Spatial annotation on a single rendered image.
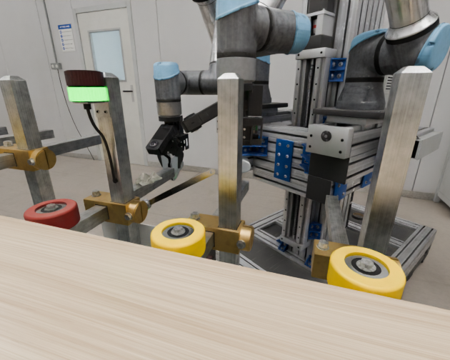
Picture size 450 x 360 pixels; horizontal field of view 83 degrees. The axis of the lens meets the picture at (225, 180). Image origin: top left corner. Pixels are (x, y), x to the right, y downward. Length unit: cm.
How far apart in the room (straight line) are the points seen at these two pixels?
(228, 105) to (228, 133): 5
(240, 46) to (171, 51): 309
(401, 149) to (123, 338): 40
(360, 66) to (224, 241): 71
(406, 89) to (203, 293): 36
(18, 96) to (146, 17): 317
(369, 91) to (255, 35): 54
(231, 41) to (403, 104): 28
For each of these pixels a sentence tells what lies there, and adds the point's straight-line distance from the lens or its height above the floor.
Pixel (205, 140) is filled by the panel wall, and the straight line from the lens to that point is 340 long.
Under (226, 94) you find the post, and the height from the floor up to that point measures 110.
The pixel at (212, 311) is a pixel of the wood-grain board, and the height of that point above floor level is 90.
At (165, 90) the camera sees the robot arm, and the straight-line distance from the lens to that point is 80.
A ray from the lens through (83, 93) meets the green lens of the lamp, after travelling 50.
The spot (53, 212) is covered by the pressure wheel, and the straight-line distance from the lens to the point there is 52.
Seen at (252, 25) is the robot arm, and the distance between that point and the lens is 51.
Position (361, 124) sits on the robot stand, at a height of 100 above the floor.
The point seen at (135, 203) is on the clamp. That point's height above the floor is 87.
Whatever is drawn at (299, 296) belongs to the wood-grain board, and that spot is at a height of 90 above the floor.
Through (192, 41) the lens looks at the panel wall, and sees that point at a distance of 344.
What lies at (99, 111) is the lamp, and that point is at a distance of 55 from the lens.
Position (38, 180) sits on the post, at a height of 90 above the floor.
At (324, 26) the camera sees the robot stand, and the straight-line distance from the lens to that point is 119.
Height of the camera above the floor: 110
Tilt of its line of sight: 20 degrees down
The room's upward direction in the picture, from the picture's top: straight up
